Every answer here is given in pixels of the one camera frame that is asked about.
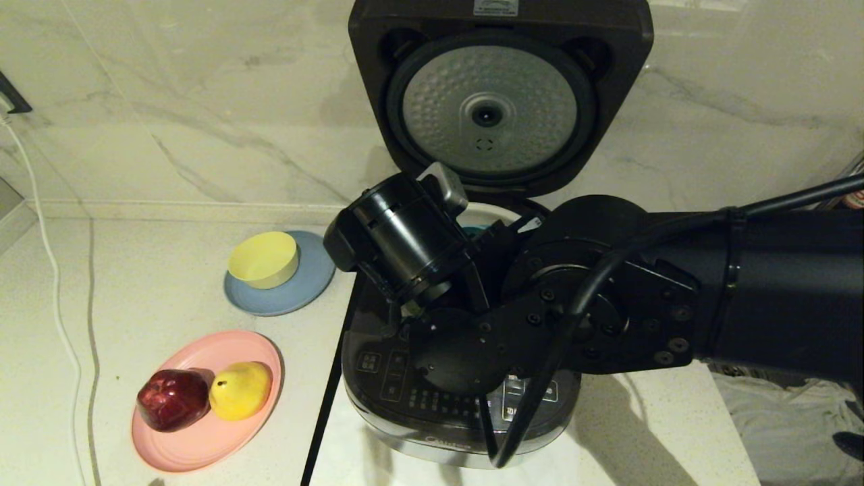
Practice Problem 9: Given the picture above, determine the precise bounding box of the black rice cooker lid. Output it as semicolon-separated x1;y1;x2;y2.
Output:
349;0;654;200

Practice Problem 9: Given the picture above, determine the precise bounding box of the white inner pot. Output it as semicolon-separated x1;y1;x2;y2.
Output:
460;201;524;232

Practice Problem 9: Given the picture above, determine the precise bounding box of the black rice cooker base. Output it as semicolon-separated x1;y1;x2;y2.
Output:
341;196;581;470

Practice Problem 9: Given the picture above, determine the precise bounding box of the yellow bowl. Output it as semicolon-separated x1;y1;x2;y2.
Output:
227;232;300;290

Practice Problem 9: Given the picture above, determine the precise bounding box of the blue plate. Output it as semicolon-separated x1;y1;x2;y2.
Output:
223;231;337;317

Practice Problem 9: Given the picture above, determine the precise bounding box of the yellow pear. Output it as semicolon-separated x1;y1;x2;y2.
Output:
209;361;273;422

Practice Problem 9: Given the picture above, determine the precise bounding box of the white crumpled cloth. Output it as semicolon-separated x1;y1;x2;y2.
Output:
712;364;864;486

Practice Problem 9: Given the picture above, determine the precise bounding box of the pink plate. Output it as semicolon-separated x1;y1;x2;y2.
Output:
132;329;284;473

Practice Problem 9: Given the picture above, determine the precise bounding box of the red apple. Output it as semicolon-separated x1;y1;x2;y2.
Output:
136;369;211;433

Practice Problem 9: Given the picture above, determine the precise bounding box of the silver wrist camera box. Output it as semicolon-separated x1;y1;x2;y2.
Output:
416;162;469;218

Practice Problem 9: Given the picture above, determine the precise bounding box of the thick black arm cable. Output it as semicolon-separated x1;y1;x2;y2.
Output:
487;174;864;470

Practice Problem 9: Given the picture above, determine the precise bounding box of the white cable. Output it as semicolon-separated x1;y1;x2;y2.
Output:
0;115;88;486

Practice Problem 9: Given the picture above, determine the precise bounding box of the black wall socket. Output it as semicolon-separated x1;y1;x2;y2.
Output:
0;71;32;115

